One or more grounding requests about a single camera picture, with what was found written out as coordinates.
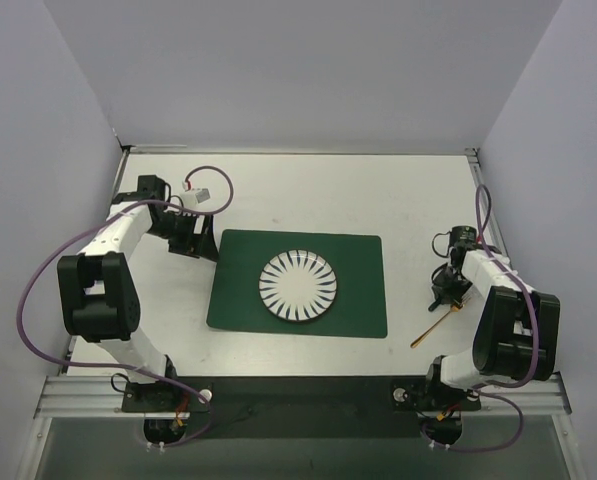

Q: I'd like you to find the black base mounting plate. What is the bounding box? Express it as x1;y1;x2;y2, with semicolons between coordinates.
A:
118;375;481;445

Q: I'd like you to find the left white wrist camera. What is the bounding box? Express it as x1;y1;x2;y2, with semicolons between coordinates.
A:
179;182;211;208

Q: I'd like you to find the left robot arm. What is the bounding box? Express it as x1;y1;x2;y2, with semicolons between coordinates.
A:
57;175;224;411

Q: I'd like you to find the gold fork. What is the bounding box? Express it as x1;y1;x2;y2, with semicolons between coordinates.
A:
410;299;469;349

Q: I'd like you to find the white blue striped plate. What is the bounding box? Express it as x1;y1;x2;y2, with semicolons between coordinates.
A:
258;249;338;324

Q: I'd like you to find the aluminium front rail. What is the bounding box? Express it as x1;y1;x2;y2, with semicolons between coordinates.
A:
34;375;572;419

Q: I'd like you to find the dark green placemat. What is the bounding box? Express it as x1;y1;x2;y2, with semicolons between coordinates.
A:
207;229;387;339

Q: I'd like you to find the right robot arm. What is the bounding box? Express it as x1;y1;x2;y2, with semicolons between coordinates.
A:
421;226;560;408

